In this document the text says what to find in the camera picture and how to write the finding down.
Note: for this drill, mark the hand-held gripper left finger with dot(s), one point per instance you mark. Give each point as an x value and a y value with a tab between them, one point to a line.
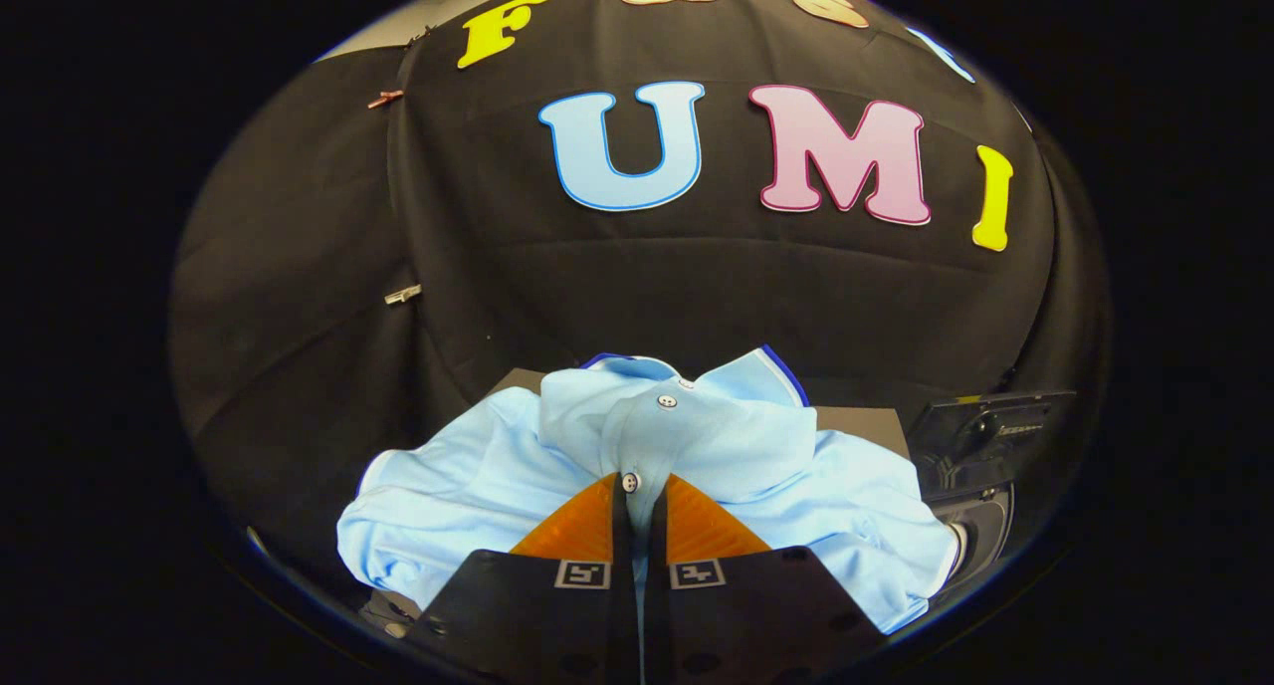
622	536

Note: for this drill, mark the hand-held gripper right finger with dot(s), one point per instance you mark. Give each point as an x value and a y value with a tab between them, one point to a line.
657	536

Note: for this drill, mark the light blue polo shirt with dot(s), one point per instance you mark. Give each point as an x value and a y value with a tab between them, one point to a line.
478	486

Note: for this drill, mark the transparent washing machine lid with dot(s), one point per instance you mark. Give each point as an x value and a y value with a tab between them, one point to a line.
995	426

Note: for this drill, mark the grey cabinet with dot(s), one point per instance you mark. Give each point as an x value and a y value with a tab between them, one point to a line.
861	431

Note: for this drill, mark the silver clip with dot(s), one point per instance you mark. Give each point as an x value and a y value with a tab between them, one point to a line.
403	294

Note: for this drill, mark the copper clip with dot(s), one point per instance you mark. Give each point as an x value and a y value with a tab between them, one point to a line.
385	99

